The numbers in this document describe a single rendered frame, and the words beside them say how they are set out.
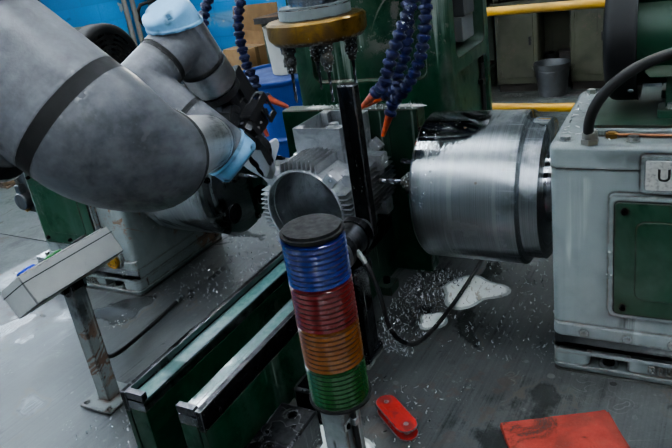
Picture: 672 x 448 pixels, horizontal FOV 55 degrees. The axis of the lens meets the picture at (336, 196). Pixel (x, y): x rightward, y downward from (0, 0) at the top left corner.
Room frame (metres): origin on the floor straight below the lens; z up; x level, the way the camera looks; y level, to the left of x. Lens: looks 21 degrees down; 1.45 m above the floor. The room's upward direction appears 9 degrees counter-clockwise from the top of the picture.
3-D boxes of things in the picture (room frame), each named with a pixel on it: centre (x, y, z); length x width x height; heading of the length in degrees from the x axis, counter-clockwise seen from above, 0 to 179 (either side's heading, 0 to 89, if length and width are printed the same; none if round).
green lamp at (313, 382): (0.54, 0.03, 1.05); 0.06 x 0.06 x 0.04
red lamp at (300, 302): (0.54, 0.03, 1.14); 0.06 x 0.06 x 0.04
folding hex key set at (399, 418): (0.74, -0.04, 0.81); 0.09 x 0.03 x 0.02; 22
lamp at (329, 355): (0.54, 0.03, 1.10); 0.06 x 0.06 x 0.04
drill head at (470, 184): (0.98, -0.28, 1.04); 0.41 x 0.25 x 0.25; 59
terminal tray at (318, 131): (1.19, -0.01, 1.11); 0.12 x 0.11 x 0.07; 149
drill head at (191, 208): (1.33, 0.31, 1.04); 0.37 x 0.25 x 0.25; 59
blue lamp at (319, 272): (0.54, 0.03, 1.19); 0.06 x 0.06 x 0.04
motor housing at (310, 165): (1.15, 0.01, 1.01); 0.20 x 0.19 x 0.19; 149
